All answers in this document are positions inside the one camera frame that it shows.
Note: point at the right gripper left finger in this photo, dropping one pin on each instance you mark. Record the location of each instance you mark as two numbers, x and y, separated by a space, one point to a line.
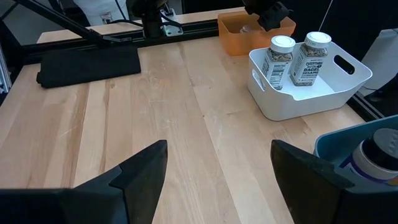
93 205

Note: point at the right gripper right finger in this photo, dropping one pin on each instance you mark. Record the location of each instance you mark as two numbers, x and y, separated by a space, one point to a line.
326 199

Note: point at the bagel seasoning jar white lid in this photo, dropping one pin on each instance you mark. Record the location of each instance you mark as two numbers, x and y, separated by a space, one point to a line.
308 68
276 68

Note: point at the purple label jar black lid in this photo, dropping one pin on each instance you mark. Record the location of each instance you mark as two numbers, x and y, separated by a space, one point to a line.
379 149

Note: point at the orange plastic bin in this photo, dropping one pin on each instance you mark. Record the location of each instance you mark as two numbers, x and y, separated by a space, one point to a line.
236 40

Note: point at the dark teal plastic bin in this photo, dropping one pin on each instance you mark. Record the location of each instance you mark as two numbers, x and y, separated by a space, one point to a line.
332 143

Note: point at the black partition panel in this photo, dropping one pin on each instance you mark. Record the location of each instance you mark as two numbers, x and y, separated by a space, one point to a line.
342 18

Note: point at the white plastic bin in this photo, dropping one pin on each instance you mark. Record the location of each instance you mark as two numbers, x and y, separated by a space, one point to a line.
311 102

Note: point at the black cloth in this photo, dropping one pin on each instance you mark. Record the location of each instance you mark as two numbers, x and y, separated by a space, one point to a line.
90 65

